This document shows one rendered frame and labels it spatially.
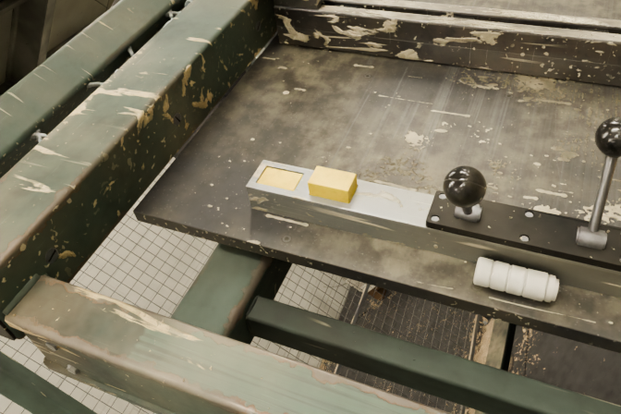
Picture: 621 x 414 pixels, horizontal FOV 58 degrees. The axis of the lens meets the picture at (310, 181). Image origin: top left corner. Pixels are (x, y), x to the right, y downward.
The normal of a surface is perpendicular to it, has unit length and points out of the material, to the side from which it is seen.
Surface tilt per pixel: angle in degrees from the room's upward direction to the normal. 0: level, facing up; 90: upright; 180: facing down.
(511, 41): 90
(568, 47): 90
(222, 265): 56
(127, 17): 90
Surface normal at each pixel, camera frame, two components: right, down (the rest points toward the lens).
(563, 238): -0.11, -0.71
